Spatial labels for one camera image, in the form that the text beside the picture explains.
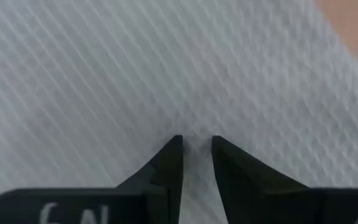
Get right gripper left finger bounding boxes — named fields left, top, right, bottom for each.
left=0, top=134, right=184, bottom=224

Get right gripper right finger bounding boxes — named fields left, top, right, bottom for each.
left=212, top=136, right=358, bottom=224

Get light grey waffle towel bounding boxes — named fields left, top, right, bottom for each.
left=0, top=0, right=358, bottom=224

